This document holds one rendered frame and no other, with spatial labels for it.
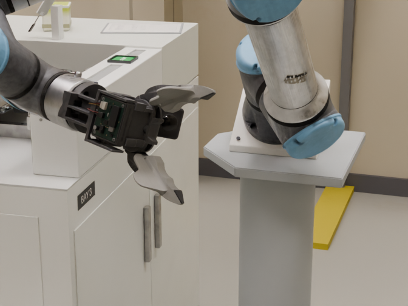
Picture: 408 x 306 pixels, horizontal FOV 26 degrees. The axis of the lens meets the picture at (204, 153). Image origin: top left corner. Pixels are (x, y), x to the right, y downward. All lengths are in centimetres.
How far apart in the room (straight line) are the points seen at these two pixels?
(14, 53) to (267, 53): 41
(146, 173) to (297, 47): 38
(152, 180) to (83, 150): 55
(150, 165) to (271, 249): 73
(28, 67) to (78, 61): 98
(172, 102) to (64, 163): 56
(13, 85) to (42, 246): 52
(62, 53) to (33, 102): 97
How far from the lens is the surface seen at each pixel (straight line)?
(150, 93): 118
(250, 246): 188
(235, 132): 183
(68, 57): 223
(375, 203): 388
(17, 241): 171
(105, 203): 182
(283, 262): 187
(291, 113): 154
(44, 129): 168
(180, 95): 115
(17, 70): 123
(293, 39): 139
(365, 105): 389
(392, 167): 395
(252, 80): 165
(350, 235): 353
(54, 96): 124
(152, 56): 207
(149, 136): 118
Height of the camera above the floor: 138
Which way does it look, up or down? 18 degrees down
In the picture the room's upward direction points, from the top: straight up
